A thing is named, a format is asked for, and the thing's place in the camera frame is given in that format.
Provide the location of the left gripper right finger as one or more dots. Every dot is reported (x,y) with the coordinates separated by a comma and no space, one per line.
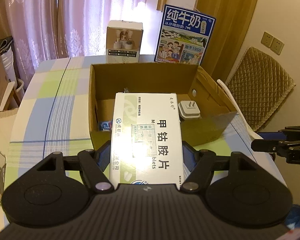
(200,165)

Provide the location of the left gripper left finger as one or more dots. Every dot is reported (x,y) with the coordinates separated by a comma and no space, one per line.
(93,163)

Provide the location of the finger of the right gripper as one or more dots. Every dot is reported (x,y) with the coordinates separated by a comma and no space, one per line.
(282,134)
(270,146)

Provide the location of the cream plastic spoon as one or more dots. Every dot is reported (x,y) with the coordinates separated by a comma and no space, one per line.
(251,133)

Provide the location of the blue-label clear plastic case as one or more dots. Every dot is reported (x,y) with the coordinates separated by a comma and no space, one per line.
(105,126)

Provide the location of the white wall plug adapter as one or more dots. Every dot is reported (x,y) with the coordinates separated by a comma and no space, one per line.
(188,110)

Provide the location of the white medicine box blue logo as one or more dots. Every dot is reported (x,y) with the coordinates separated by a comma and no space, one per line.
(146,145)

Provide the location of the quilted brown chair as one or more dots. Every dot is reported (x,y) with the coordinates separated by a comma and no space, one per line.
(259,86)

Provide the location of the white product box with photo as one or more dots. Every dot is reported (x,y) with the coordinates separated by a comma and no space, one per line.
(123,41)

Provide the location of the blue milk carton box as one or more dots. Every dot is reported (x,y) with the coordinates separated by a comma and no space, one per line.
(184,35)

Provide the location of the pink sheer curtain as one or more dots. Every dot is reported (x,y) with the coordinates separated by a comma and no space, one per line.
(52,29)

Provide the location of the wall power outlets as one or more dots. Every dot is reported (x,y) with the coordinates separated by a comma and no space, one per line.
(274,44)

